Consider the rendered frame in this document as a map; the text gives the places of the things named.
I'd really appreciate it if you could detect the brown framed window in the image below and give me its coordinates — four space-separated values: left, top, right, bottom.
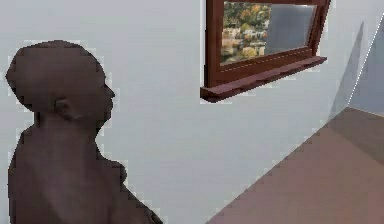
199 0 332 104

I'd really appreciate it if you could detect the dark brown bust statue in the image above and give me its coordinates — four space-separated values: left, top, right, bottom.
5 39 164 224

